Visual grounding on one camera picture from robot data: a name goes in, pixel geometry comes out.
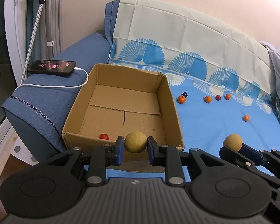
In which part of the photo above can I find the red tomato in box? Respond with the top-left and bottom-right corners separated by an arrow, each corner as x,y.
99,133 -> 110,140

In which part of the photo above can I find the white door frame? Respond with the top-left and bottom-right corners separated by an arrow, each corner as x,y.
0,0 -> 29,192

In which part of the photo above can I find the dark plum fruit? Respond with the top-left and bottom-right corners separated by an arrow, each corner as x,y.
182,91 -> 188,98

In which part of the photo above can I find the small orange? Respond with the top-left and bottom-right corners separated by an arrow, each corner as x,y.
243,115 -> 249,122
225,94 -> 231,100
204,96 -> 212,103

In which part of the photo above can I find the yellow cork ball fruit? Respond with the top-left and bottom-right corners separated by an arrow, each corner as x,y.
124,131 -> 147,153

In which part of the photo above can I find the black smartphone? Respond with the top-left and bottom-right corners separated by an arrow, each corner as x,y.
27,60 -> 76,76

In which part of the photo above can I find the blue white fan-pattern sheet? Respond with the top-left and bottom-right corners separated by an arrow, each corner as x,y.
109,0 -> 280,156

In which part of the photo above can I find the brown cardboard box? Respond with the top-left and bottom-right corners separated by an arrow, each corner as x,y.
61,63 -> 185,173

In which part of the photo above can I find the grey curtain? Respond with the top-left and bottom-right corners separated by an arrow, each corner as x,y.
26,0 -> 62,63

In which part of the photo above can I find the white dotted paper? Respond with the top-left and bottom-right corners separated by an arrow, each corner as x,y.
11,136 -> 38,166

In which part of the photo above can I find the silver black stick pole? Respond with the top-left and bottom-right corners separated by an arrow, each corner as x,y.
19,0 -> 45,86

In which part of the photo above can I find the white charging cable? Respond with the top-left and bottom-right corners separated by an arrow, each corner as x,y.
14,67 -> 89,94

